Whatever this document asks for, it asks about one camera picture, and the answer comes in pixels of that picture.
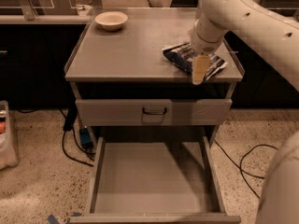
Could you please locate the blue tape piece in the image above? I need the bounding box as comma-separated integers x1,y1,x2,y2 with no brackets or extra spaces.
47,212,81,224

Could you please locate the blue chip bag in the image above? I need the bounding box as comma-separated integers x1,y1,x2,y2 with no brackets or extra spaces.
162,42,227,80

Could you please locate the closed grey upper drawer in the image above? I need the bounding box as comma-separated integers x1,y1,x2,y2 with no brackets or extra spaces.
76,99,232,126

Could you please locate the grey drawer cabinet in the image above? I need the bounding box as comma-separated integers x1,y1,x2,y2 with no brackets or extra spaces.
65,8,244,141

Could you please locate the black floor cable left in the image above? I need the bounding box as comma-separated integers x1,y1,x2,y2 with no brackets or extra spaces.
59,108,96,168

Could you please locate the black drawer handle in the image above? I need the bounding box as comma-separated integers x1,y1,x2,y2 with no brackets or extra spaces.
142,107,167,116

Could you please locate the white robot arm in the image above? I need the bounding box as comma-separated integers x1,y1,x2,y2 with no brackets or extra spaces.
191,0,299,224

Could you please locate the clear plastic bin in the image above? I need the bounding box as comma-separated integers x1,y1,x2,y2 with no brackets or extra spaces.
0,101,19,169

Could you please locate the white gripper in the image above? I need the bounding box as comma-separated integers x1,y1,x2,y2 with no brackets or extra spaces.
191,35,223,85

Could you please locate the open grey lower drawer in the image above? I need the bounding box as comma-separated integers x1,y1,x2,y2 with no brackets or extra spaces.
70,138,241,224

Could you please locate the black floor cable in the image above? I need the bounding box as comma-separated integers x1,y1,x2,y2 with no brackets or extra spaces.
214,139,278,200
59,108,96,168

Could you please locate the black floor cable right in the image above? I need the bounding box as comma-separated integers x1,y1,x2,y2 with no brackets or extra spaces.
214,139,278,200

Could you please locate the white ceramic bowl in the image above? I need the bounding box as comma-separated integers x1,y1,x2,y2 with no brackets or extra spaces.
94,11,128,31

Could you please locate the blue power adapter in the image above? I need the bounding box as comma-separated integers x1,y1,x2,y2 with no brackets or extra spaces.
79,128,93,148

